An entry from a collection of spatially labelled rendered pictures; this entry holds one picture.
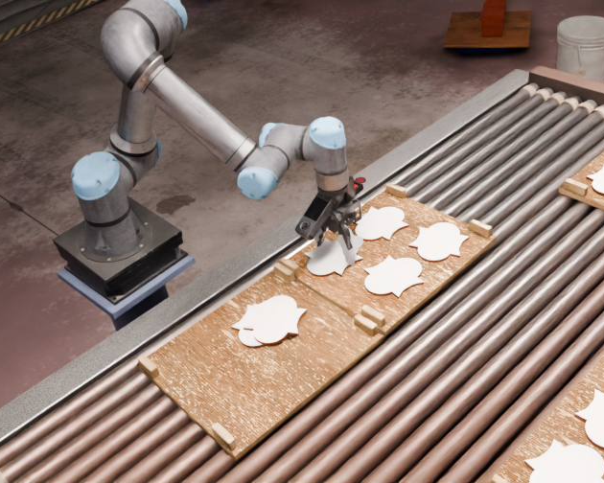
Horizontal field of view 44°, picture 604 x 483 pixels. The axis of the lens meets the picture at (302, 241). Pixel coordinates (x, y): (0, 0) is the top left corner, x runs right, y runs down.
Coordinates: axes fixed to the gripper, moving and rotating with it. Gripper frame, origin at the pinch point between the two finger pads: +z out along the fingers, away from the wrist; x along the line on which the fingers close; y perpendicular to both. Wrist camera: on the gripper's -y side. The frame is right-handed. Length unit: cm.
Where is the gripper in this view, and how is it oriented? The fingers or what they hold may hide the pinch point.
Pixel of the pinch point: (333, 256)
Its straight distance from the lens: 179.7
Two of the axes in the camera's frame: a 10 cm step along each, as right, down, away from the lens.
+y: 7.2, -4.9, 5.0
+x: -6.9, -3.8, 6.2
